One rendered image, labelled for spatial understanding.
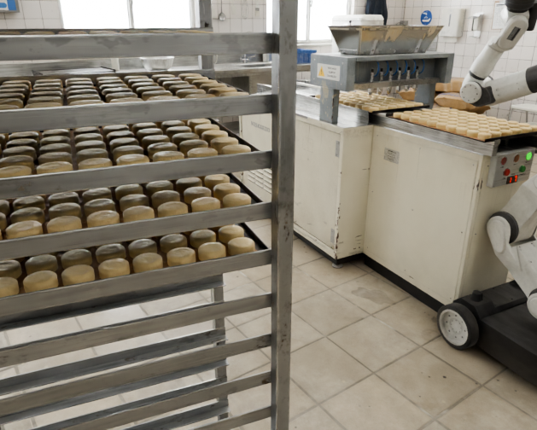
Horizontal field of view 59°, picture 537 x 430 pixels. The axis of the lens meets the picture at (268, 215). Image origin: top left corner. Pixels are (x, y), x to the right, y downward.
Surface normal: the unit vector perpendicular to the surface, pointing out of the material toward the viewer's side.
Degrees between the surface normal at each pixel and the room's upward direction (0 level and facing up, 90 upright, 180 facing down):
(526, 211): 90
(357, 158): 90
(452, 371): 0
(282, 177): 90
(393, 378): 0
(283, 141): 90
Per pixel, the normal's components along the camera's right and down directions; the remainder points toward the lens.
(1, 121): 0.37, 0.36
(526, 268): -0.90, 0.17
